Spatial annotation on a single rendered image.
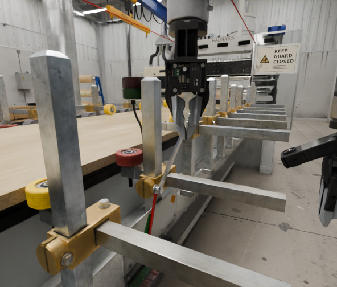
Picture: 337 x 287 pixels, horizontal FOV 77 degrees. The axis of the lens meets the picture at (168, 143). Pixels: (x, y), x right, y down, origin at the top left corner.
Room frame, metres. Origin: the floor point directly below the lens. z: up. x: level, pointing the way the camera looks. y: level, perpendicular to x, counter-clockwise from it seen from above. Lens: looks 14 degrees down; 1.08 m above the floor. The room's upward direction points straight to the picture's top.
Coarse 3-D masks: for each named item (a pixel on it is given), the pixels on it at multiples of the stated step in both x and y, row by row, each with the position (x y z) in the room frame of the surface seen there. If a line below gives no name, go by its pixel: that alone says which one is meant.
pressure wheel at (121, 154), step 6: (120, 150) 0.61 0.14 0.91; (126, 150) 0.60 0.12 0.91; (132, 150) 0.62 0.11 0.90; (138, 150) 0.61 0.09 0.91; (120, 156) 0.57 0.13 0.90; (126, 156) 0.57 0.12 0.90; (132, 156) 0.57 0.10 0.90; (138, 156) 0.58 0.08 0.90; (120, 162) 0.57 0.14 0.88; (126, 162) 0.56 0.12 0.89; (132, 162) 0.57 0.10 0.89; (138, 162) 0.58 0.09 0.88; (132, 180) 0.60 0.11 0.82; (132, 186) 0.60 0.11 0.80
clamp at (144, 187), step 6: (162, 168) 0.56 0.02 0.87; (174, 168) 0.58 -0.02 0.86; (162, 174) 0.52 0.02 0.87; (144, 180) 0.48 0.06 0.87; (150, 180) 0.49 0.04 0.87; (156, 180) 0.49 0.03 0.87; (138, 186) 0.49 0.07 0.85; (144, 186) 0.48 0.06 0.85; (150, 186) 0.47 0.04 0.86; (138, 192) 0.49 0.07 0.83; (144, 192) 0.48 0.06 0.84; (150, 192) 0.47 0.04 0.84
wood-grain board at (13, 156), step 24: (96, 120) 1.34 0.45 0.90; (120, 120) 1.34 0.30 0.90; (0, 144) 0.72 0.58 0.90; (24, 144) 0.72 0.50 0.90; (96, 144) 0.72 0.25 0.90; (120, 144) 0.72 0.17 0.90; (0, 168) 0.48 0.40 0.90; (24, 168) 0.48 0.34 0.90; (96, 168) 0.54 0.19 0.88; (0, 192) 0.35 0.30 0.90; (24, 192) 0.38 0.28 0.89
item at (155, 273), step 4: (152, 272) 0.38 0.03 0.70; (156, 272) 0.38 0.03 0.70; (148, 276) 0.37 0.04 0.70; (152, 276) 0.37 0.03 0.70; (156, 276) 0.37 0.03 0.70; (144, 280) 0.36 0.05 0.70; (148, 280) 0.36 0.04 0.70; (152, 280) 0.36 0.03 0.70; (144, 284) 0.35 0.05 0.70; (148, 284) 0.35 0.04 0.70
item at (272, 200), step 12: (132, 168) 0.59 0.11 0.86; (168, 180) 0.53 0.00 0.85; (180, 180) 0.51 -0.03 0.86; (192, 180) 0.50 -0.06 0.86; (204, 180) 0.50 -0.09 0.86; (204, 192) 0.48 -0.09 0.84; (216, 192) 0.47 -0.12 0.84; (228, 192) 0.46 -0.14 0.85; (240, 192) 0.44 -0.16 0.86; (252, 192) 0.43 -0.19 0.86; (264, 192) 0.43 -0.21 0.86; (276, 192) 0.43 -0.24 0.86; (252, 204) 0.43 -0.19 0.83; (264, 204) 0.42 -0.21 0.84; (276, 204) 0.41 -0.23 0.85
